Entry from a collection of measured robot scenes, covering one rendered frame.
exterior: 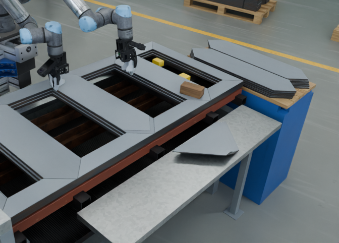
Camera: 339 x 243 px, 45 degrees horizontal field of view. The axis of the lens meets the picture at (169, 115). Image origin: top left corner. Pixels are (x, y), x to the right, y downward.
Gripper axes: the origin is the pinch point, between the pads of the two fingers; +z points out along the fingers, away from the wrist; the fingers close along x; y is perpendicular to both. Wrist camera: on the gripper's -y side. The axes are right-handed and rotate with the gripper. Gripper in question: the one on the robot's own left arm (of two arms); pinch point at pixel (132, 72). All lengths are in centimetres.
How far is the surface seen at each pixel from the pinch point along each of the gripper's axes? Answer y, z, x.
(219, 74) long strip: -53, 14, 16
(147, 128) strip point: 18.3, 13.5, 31.8
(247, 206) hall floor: -56, 104, 42
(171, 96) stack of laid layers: -14.4, 15.0, 14.2
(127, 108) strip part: 14.8, 11.2, 13.1
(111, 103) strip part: 18.2, 9.9, 4.1
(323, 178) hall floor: -124, 109, 60
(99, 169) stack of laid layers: 52, 15, 39
